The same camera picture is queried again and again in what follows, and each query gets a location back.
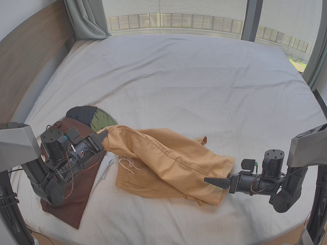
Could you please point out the black garment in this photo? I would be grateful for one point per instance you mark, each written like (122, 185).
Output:
(79, 115)

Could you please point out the grey-green curtain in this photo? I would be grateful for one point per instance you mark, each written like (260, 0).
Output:
(319, 68)
(81, 14)

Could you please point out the brown garment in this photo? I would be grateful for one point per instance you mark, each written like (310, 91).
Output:
(74, 208)

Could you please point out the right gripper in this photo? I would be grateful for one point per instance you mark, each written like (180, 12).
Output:
(242, 184)

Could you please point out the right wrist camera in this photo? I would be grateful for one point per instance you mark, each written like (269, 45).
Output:
(248, 164)

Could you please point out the white garment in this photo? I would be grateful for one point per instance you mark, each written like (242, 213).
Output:
(103, 170)

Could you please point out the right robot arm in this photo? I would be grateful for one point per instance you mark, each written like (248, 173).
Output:
(306, 147)

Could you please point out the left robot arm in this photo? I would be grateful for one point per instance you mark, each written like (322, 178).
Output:
(15, 142)

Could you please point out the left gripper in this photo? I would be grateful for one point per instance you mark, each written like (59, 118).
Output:
(89, 149)

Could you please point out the window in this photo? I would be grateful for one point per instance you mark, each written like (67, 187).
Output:
(178, 4)

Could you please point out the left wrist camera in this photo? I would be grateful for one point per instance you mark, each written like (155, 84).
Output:
(72, 134)

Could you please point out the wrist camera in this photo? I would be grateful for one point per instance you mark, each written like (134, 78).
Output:
(72, 134)
(248, 164)

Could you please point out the bed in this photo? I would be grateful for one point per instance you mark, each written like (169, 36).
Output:
(191, 85)

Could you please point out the tan shorts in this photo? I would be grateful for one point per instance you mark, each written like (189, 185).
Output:
(173, 162)

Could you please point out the green garment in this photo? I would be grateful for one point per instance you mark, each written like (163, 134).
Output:
(103, 121)

